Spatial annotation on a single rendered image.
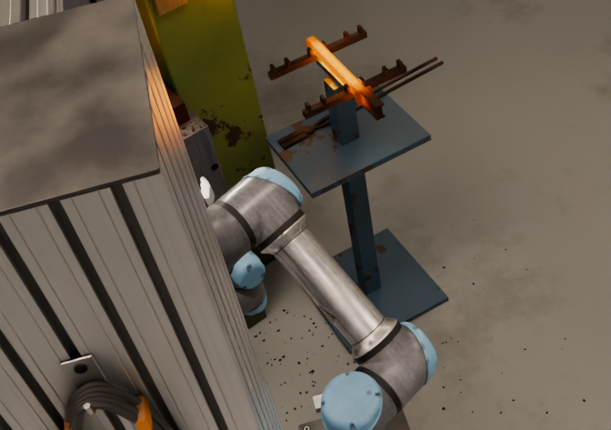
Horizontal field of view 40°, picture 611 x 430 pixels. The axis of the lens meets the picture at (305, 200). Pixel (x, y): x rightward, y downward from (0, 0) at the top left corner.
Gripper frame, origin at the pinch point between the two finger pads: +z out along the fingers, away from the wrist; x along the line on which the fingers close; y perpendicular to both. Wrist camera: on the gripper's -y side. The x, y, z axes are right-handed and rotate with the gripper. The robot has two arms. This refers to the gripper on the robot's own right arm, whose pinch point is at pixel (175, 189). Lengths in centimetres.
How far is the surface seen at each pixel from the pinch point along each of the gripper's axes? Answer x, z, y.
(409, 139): 70, -5, 25
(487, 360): 68, -39, 100
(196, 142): 17.3, 24.7, 11.5
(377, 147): 61, -1, 25
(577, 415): 74, -71, 100
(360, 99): 54, -6, 0
